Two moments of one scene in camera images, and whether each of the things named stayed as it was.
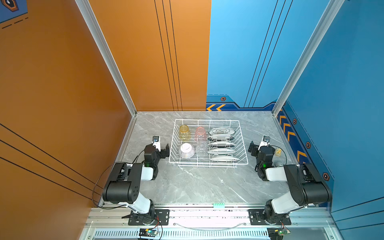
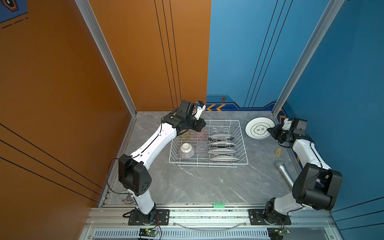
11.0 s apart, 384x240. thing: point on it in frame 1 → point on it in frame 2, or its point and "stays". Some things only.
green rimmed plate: x=221 y=145 stays
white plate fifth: x=224 y=159 stays
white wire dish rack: x=207 y=142 stays
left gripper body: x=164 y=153 → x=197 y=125
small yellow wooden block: x=278 y=152 stays
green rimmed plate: x=222 y=131 → x=256 y=128
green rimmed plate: x=220 y=138 stays
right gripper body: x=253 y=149 → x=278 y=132
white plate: x=221 y=151 stays
